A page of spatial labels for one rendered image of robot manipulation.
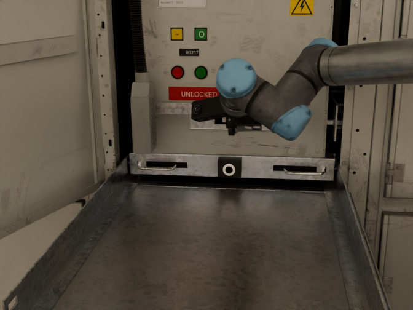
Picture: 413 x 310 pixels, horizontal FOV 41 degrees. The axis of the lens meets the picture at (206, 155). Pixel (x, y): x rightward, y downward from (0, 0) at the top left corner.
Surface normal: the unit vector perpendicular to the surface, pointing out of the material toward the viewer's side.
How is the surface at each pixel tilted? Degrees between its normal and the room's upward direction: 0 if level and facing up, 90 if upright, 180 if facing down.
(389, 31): 90
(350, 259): 0
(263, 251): 0
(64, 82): 90
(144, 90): 61
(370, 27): 90
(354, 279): 0
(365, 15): 90
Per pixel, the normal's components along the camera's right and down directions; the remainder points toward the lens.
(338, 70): -0.78, 0.37
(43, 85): 0.88, 0.14
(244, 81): -0.11, -0.22
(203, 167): -0.12, 0.29
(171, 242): 0.00, -0.95
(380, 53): -0.77, -0.32
